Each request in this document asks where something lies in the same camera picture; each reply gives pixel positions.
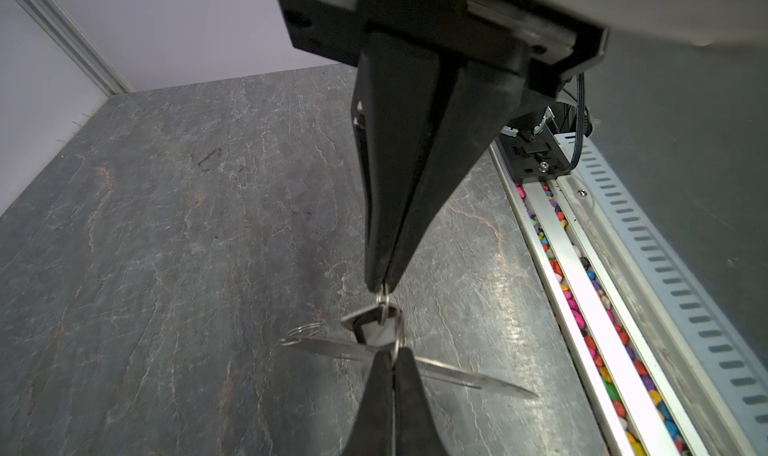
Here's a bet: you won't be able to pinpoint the key with black tag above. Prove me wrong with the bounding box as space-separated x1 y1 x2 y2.
341 292 405 350

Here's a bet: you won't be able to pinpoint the large toothed metal keyring disc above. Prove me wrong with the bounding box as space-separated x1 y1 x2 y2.
280 323 538 400

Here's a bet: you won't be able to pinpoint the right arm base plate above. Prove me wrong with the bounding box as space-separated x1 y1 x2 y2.
497 102 593 183

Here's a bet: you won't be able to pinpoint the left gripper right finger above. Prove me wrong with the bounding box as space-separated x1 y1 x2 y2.
394 347 448 456

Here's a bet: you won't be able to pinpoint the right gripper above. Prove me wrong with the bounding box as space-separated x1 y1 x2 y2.
278 0 609 291

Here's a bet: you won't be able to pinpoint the aluminium rail with coloured beads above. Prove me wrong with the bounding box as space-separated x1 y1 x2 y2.
490 143 709 455

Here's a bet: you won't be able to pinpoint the white slotted cable duct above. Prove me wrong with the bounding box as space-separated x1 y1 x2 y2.
562 142 767 455

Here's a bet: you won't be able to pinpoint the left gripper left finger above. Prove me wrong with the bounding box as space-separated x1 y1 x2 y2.
342 351 394 456

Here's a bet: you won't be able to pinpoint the aluminium frame profiles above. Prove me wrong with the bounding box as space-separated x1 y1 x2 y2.
15 0 134 96

